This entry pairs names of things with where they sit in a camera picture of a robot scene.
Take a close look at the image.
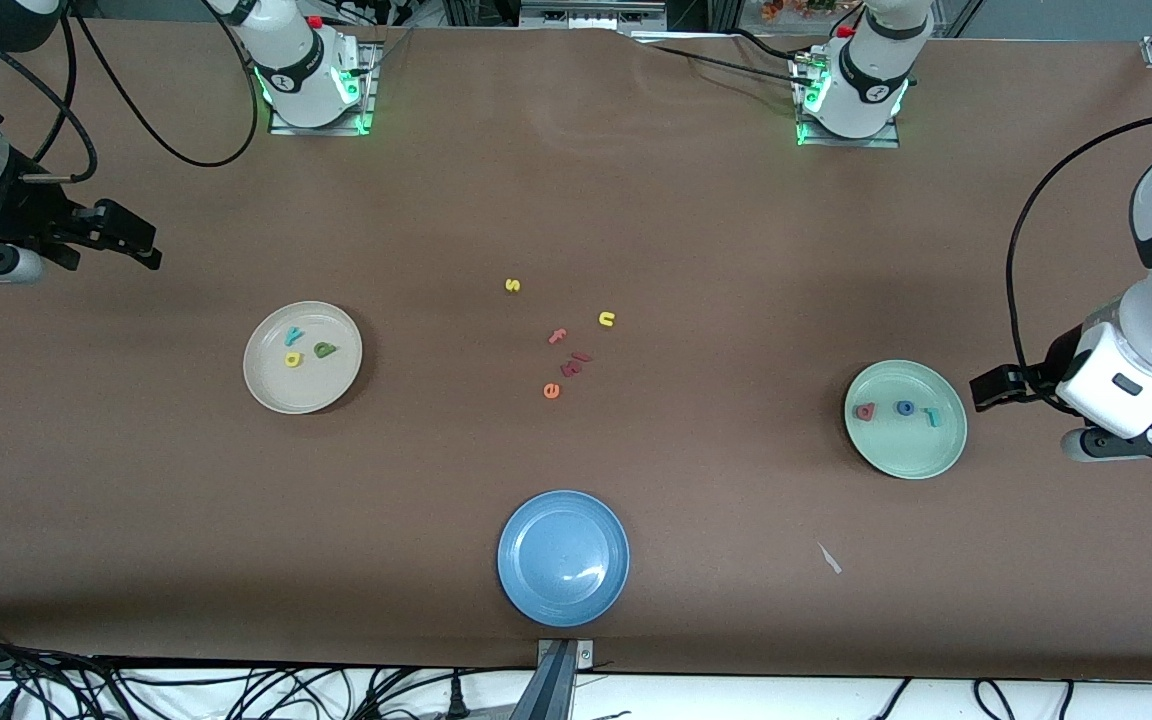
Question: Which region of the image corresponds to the light green plate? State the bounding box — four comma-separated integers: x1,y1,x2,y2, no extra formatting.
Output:
844,359,968,480

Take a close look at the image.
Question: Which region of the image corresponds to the beige brown plate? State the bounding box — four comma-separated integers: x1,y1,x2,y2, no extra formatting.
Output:
243,301,364,415

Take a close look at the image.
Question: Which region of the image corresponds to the brown table cover sheet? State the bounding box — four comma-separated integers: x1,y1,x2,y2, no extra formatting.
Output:
0,18,1152,681

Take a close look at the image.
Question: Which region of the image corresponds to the orange flower decoration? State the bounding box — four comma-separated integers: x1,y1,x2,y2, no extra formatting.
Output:
761,0,837,23

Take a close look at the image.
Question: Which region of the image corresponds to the blue plate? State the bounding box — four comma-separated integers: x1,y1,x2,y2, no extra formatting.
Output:
497,489,630,628

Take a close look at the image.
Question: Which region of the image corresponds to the grey control box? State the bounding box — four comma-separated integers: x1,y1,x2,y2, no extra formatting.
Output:
521,0,667,29

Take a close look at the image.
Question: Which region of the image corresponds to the long black arm cable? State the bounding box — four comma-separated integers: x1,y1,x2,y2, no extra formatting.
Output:
71,0,259,169

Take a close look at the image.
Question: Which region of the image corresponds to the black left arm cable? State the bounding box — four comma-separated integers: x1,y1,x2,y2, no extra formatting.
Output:
1006,112,1152,376

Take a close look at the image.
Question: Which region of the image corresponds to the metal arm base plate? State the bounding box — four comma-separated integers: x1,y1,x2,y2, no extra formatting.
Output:
796,55,902,149
268,40,378,136

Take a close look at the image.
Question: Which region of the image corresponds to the black base cable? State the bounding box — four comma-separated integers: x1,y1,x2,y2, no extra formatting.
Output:
631,42,817,89
726,27,817,67

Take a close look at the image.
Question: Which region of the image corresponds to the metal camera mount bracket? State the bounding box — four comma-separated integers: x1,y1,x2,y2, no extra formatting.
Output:
511,638,595,720

